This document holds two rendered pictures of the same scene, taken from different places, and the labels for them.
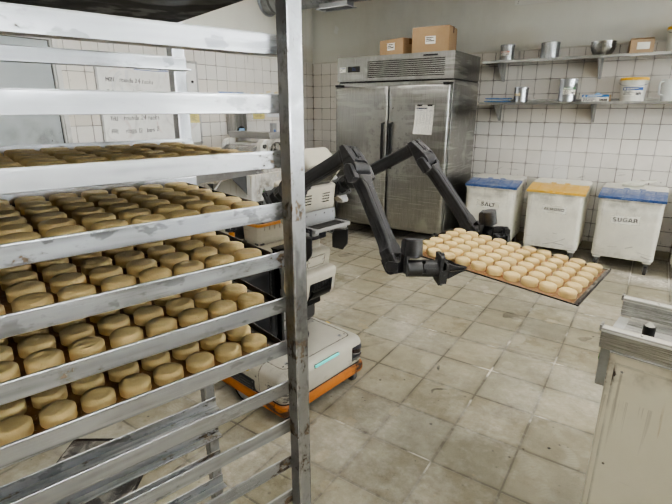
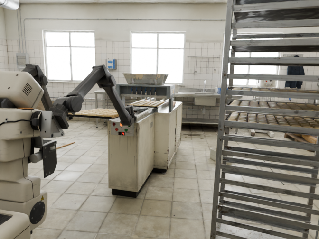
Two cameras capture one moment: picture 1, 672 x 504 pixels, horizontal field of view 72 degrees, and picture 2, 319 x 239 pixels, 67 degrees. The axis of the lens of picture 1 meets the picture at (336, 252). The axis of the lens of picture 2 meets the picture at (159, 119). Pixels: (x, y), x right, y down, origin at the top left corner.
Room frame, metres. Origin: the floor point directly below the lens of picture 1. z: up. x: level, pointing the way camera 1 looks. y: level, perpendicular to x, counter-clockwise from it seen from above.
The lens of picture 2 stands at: (2.13, 1.40, 1.33)
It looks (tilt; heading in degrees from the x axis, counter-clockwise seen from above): 11 degrees down; 241
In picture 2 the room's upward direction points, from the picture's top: 1 degrees clockwise
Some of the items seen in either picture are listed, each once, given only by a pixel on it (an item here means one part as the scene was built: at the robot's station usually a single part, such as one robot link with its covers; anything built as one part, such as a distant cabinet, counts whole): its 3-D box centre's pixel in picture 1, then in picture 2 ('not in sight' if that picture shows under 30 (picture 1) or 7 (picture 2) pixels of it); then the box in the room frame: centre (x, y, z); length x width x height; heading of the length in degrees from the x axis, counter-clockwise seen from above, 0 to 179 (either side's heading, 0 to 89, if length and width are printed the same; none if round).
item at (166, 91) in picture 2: not in sight; (145, 96); (0.73, -1.52, 1.01); 0.72 x 0.33 x 0.34; 139
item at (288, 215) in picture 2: not in sight; (262, 210); (0.63, 0.32, 0.33); 0.64 x 0.03 x 0.03; 131
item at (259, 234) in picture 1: (266, 229); not in sight; (2.42, 0.38, 0.87); 0.23 x 0.15 x 0.11; 139
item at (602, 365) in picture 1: (612, 349); (122, 128); (1.30, -0.87, 0.77); 0.24 x 0.04 x 0.14; 139
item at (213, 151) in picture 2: not in sight; (221, 155); (-0.50, -1.31, 0.08); 0.30 x 0.22 x 0.16; 90
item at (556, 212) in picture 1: (555, 218); not in sight; (4.78, -2.33, 0.38); 0.64 x 0.54 x 0.77; 147
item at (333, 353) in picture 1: (284, 353); not in sight; (2.34, 0.29, 0.16); 0.67 x 0.64 x 0.25; 49
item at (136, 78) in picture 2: not in sight; (145, 78); (0.73, -1.52, 1.25); 0.56 x 0.29 x 0.14; 139
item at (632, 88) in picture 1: (633, 89); not in sight; (4.68, -2.84, 1.67); 0.25 x 0.24 x 0.21; 56
